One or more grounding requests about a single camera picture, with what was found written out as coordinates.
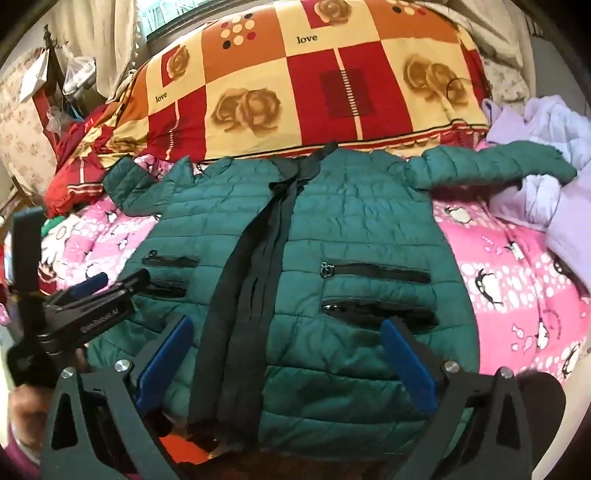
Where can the lavender jacket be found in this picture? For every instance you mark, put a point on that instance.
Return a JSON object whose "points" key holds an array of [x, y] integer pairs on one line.
{"points": [[572, 203]]}

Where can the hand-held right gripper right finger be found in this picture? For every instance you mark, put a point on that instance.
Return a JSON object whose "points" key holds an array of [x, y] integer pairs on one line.
{"points": [[408, 364]]}

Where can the person's left hand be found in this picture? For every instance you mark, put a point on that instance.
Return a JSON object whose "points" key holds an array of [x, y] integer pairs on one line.
{"points": [[27, 410]]}

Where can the rose printed checked blanket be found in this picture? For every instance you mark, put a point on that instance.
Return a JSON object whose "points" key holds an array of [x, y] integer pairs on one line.
{"points": [[277, 69]]}

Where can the grey furniture panel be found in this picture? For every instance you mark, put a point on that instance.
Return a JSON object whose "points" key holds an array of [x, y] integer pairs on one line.
{"points": [[558, 69]]}

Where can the pink penguin printed blanket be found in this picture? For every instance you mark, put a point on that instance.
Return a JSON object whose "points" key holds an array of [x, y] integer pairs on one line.
{"points": [[498, 258]]}

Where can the orange cloth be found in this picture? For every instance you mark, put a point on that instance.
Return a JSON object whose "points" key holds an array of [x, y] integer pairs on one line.
{"points": [[180, 450]]}

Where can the window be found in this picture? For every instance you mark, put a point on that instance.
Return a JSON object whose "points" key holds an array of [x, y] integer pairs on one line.
{"points": [[194, 18]]}

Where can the small clear plastic bag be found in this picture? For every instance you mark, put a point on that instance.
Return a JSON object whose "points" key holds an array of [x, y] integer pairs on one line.
{"points": [[56, 121]]}

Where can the green quilted jacket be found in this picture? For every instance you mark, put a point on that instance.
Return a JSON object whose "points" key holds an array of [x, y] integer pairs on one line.
{"points": [[351, 221]]}

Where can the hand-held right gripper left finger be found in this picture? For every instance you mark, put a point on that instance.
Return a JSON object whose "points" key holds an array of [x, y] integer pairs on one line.
{"points": [[166, 360]]}

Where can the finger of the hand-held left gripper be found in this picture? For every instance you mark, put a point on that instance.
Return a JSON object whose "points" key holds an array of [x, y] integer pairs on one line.
{"points": [[134, 281], [92, 282]]}

